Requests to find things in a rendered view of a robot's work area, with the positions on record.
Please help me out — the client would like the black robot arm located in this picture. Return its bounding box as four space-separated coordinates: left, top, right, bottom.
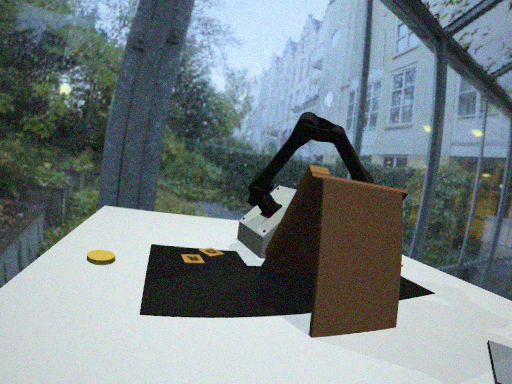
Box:
248 112 374 219

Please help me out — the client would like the tan wooden board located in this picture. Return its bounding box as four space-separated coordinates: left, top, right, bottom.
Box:
259 165 408 338

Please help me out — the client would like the yellow flat disc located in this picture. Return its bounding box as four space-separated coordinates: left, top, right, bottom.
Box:
87 249 115 265

